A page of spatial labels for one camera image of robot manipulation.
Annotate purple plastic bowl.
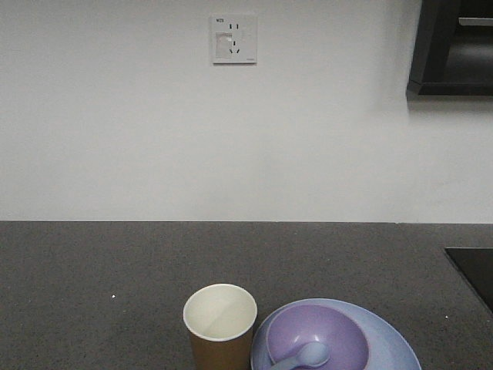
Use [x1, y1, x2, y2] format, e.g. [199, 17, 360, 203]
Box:
[266, 304, 369, 369]

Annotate brown paper cup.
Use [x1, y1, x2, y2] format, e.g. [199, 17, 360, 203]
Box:
[183, 284, 257, 370]

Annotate light blue plastic plate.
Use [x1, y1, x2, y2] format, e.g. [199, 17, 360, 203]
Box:
[250, 298, 421, 369]

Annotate black induction cooktop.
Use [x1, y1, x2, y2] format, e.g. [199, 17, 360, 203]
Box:
[445, 247, 492, 311]

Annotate light blue plastic spoon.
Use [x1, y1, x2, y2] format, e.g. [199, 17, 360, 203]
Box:
[271, 341, 330, 370]

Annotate white wall power socket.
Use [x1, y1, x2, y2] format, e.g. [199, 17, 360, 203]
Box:
[209, 14, 258, 65]

